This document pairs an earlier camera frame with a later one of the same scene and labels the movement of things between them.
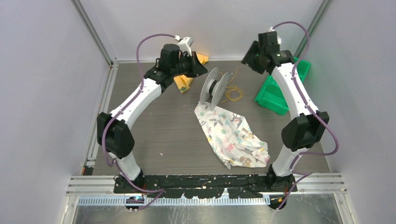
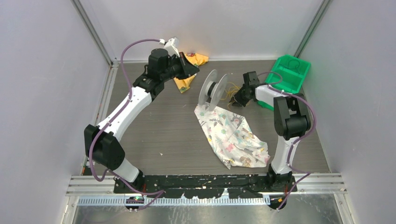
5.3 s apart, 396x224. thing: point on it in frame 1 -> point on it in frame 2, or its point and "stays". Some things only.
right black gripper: (247, 59) -> (238, 101)
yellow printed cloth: (183, 81) stays
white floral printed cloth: (230, 138) stays
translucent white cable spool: (214, 87) stays
